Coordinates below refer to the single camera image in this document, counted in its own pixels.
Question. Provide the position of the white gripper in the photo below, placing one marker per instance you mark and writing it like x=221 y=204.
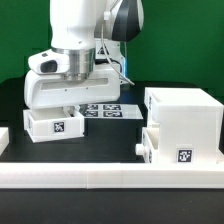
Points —
x=60 y=78

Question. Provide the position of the white drawer box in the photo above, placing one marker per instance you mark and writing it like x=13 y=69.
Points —
x=53 y=124
x=148 y=147

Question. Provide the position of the white drawer cabinet frame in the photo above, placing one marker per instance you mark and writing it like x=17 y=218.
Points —
x=189 y=122

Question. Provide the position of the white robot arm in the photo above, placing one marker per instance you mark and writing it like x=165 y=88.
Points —
x=78 y=24

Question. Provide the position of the flat tag sheet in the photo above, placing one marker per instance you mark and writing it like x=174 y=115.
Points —
x=111 y=111

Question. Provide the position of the white left fence rail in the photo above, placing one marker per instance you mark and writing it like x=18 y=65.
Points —
x=4 y=139

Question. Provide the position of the white fence rail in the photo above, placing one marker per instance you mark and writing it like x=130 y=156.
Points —
x=4 y=139
x=109 y=175

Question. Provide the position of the white front fence rail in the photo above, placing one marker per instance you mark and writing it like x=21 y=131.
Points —
x=109 y=175

